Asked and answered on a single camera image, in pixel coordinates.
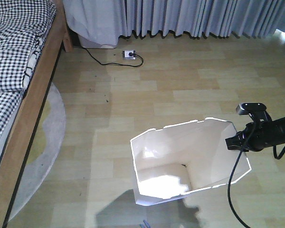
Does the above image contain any wooden bed frame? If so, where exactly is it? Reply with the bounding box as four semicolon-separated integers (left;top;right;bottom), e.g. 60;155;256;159
0;0;74;228

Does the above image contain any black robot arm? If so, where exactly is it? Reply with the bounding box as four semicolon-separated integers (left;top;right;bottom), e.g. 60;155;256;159
225;117;285;152

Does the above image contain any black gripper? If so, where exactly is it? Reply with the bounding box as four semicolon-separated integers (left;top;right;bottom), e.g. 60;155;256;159
225;123;278;152

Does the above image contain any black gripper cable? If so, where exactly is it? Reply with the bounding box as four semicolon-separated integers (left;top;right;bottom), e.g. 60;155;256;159
227;123;257;228

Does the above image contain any round grey floor rug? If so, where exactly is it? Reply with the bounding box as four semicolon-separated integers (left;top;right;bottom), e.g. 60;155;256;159
8;83;66;220

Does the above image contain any black white checkered blanket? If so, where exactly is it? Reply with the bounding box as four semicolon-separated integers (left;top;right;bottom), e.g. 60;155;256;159
0;0;56;138

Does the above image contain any light grey curtain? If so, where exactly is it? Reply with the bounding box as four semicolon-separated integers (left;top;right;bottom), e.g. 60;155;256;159
63;0;285;48

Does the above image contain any white plastic trash bin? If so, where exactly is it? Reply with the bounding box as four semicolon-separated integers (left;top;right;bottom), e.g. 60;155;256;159
130;117;252;206

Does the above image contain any white floor power socket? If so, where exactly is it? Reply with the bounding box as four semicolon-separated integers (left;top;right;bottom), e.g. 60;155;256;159
123;50;135;60

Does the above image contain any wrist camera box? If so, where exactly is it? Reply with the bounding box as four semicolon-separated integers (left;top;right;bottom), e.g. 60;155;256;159
236;103;266;115

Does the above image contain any black power cord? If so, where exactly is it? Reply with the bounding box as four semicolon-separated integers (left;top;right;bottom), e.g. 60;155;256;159
73;45;144;67

